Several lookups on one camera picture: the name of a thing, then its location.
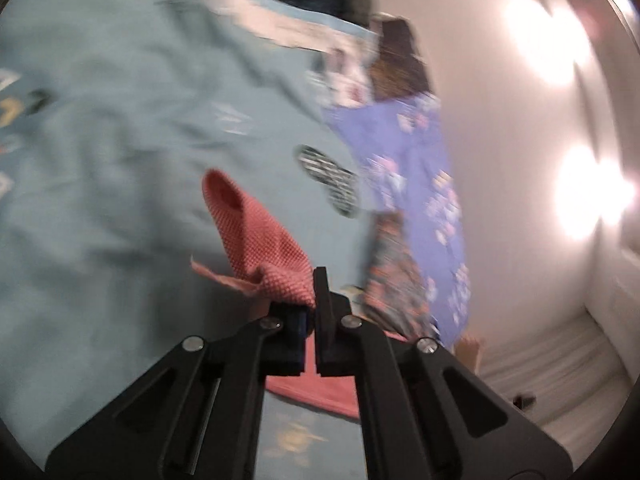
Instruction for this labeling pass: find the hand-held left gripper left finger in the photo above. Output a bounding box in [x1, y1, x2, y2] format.
[45, 301, 307, 480]

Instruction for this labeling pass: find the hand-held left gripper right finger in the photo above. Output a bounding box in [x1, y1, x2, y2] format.
[313, 266, 572, 480]

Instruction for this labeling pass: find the pink waffle-knit cloth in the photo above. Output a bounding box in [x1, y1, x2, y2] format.
[190, 168, 416, 421]

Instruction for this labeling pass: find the dark floral cloth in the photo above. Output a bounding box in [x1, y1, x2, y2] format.
[362, 210, 442, 342]

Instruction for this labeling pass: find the purple printed blanket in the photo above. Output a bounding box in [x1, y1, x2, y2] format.
[322, 92, 473, 351]

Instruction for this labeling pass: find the white teal patterned cloth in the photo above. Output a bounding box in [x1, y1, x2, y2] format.
[212, 0, 381, 108]

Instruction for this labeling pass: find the dark patterned cloth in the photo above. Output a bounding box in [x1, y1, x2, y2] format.
[370, 12, 434, 106]

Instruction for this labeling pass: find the light teal printed bedsheet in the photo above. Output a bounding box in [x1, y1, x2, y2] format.
[0, 0, 382, 480]

